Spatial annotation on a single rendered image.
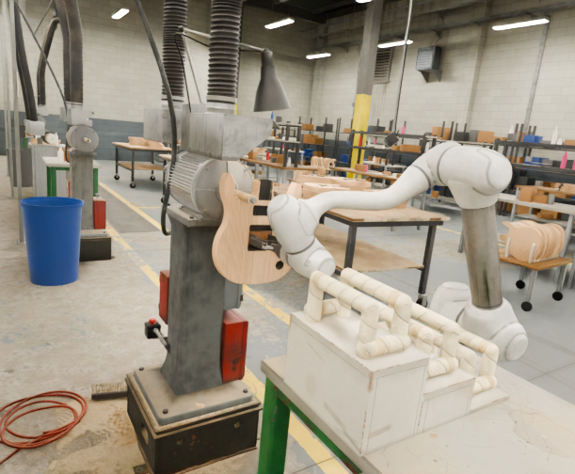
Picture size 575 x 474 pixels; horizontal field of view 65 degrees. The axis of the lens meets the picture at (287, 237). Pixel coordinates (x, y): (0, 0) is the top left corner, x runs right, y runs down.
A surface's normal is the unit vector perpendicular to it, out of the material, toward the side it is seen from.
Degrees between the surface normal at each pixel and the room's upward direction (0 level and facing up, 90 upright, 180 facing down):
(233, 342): 90
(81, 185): 90
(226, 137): 90
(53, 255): 94
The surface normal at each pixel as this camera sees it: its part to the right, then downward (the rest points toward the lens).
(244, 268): 0.54, 0.21
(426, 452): 0.09, -0.97
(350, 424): -0.85, 0.04
